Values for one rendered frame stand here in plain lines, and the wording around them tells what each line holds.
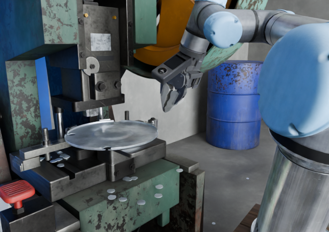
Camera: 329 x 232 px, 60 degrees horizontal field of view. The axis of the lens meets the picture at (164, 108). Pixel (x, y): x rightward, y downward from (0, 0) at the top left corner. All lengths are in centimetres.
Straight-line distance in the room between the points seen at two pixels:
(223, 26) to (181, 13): 53
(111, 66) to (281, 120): 70
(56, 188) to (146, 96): 201
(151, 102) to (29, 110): 184
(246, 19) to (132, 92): 204
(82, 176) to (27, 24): 44
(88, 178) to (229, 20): 58
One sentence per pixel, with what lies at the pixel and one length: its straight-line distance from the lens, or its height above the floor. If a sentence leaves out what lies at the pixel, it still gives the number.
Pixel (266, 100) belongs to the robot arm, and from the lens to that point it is 35.
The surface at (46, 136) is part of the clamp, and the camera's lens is 95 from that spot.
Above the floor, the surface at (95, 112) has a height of 83.
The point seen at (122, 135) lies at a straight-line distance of 88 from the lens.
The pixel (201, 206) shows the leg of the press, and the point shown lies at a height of 49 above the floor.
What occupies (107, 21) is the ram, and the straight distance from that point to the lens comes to 93.
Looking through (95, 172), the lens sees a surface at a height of 69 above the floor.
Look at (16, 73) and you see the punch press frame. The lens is 108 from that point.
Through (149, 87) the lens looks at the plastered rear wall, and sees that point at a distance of 277.
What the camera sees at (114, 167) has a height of 69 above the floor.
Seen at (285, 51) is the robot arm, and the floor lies 105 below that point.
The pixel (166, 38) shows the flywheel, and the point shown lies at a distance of 120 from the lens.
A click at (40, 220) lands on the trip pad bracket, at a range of 73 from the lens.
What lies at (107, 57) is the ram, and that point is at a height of 102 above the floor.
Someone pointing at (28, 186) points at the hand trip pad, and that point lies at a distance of 70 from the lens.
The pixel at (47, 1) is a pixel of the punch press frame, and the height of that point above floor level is 116.
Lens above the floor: 106
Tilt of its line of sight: 13 degrees down
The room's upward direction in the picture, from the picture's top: straight up
